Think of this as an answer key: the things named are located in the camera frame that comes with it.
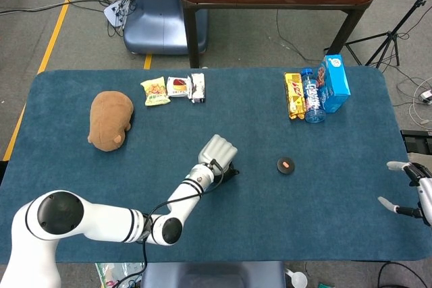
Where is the blue plastic drink bottle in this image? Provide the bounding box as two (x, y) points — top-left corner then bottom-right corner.
(300, 67), (327, 124)

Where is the yellow biscuit pack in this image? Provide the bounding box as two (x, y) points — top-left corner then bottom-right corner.
(283, 72), (307, 121)

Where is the yellow-green snack bag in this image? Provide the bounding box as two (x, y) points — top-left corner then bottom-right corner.
(140, 76), (171, 107)

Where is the blue cookie box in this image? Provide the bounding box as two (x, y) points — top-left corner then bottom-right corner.
(315, 54), (352, 114)

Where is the blue-grey robot torso base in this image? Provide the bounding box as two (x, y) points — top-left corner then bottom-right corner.
(140, 261), (287, 288)

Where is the black tripod stand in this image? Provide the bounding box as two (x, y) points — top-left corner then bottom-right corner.
(323, 0), (432, 68)

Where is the black device case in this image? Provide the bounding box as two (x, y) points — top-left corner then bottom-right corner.
(400, 129), (432, 154)

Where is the blue table cloth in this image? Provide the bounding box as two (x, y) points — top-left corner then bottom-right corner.
(0, 67), (425, 264)

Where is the black cast iron teapot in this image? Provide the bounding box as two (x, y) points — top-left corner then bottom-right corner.
(221, 163), (241, 183)

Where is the white snack packet red picture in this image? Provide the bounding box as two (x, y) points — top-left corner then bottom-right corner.
(166, 76), (190, 99)

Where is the colourful printed plastic bag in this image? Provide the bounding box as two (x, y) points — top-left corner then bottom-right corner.
(95, 262), (144, 288)

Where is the black lid with wooden knob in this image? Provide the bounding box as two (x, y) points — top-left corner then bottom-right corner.
(276, 156), (297, 175)

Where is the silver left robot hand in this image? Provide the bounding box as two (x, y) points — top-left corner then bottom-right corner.
(197, 134), (238, 171)

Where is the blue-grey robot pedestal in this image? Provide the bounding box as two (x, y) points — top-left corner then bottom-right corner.
(123, 0), (209, 55)

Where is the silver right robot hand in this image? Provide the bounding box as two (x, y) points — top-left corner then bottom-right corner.
(377, 161), (432, 227)

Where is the white power strip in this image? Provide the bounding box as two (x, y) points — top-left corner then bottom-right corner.
(103, 0), (136, 29)

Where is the brown plush capybara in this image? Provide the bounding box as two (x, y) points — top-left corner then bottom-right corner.
(87, 90), (135, 152)

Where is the white plastic scoop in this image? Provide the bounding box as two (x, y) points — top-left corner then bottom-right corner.
(285, 267), (308, 288)

